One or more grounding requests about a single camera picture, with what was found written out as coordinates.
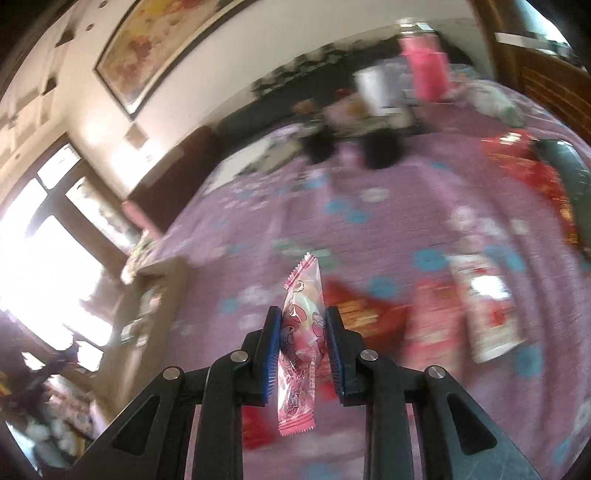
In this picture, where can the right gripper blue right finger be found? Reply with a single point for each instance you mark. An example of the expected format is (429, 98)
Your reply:
(428, 411)

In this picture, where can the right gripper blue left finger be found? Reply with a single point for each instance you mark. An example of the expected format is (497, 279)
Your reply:
(188, 424)

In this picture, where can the pink cartoon candy packet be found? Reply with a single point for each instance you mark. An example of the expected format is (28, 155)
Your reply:
(302, 347)

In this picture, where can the cardboard tray box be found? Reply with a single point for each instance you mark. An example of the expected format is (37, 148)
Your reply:
(141, 325)

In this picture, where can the purple floral tablecloth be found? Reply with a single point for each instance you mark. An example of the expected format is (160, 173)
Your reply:
(379, 235)

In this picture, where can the maroon armchair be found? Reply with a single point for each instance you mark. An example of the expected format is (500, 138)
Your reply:
(166, 189)

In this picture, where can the black smartphone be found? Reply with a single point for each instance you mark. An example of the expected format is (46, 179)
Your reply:
(575, 176)

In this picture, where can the red foil bag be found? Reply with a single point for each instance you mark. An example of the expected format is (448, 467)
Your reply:
(514, 153)

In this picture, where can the black jar with cork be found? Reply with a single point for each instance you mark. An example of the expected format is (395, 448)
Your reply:
(382, 141)

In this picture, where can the white cup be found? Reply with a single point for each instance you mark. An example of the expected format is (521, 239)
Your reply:
(379, 88)

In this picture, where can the pink water bottle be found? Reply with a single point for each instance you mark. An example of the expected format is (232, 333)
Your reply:
(429, 63)

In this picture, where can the black sofa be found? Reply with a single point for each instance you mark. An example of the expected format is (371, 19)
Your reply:
(318, 76)

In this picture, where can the framed wall painting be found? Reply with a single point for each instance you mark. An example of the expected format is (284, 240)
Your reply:
(150, 40)

